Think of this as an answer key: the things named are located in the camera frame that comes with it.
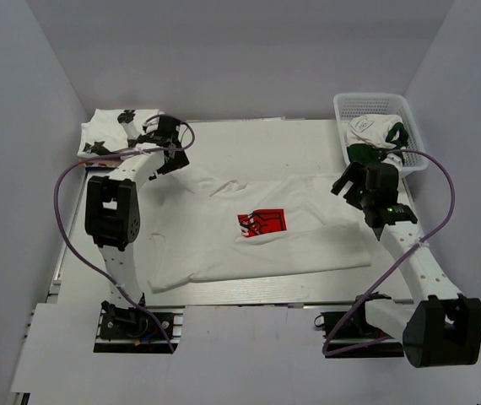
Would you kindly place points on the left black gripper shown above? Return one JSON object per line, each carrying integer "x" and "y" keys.
{"x": 180, "y": 161}

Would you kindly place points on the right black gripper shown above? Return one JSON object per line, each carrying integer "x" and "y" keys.
{"x": 356, "y": 173}

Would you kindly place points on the white Coca-Cola t-shirt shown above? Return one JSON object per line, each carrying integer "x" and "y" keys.
{"x": 204, "y": 228}

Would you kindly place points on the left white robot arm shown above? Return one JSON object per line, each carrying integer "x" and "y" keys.
{"x": 112, "y": 213}

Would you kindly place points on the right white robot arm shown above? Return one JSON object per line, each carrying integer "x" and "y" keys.
{"x": 444, "y": 327}

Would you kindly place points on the stack of folded t-shirts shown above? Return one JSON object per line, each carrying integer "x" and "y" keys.
{"x": 100, "y": 164}

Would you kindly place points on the white and green t-shirt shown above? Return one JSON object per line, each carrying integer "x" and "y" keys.
{"x": 374, "y": 138}

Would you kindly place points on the white plastic basket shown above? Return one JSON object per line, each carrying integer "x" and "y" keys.
{"x": 347, "y": 106}

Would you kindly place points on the folded white black-print t-shirt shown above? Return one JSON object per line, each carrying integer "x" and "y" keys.
{"x": 104, "y": 135}

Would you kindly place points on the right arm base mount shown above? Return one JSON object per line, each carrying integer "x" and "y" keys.
{"x": 356, "y": 338}

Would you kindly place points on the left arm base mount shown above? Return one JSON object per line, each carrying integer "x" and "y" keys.
{"x": 131, "y": 331}

